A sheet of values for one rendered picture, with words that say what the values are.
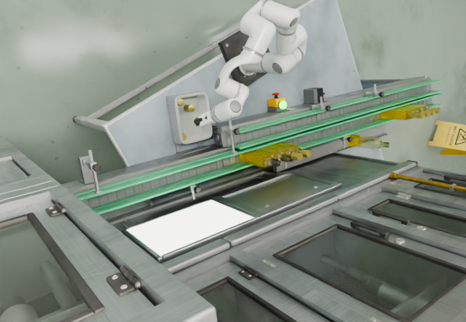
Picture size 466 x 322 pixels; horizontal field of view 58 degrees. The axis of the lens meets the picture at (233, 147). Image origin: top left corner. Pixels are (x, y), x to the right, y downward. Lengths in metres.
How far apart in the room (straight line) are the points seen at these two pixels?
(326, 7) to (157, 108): 1.23
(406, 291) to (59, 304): 0.91
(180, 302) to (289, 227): 1.07
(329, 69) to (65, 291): 2.20
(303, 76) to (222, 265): 1.39
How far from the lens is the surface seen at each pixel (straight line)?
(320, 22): 2.59
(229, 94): 1.64
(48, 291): 0.69
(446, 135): 5.11
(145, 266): 0.64
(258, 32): 1.64
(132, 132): 1.91
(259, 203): 1.76
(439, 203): 1.83
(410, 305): 1.22
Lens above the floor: 2.51
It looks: 54 degrees down
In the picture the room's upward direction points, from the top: 102 degrees clockwise
